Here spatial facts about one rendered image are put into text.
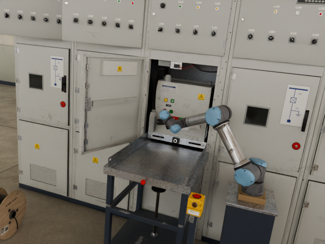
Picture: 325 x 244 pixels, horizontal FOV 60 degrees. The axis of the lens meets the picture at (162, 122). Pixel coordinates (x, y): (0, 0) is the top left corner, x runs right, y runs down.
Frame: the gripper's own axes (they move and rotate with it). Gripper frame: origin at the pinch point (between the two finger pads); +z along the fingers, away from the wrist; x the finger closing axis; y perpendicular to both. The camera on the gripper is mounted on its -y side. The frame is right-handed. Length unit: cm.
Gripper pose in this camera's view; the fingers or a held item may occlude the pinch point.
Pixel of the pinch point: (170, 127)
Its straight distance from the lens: 243.6
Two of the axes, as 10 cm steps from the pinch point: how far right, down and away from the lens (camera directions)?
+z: 2.3, 3.0, 9.3
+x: 2.4, -9.4, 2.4
